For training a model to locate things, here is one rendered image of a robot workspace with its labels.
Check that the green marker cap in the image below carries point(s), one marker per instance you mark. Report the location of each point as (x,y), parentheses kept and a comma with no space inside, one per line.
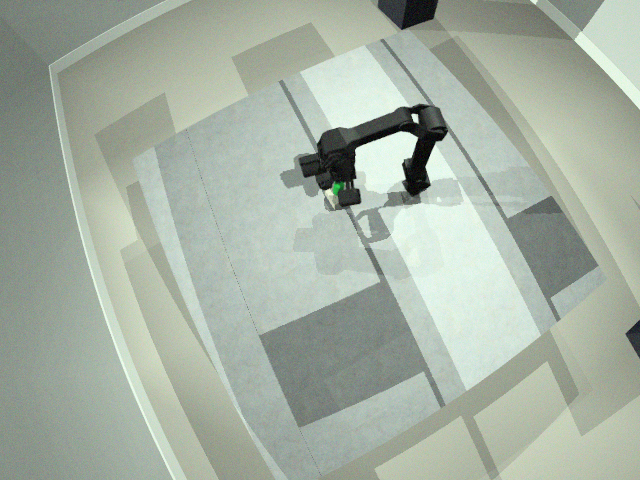
(338,187)

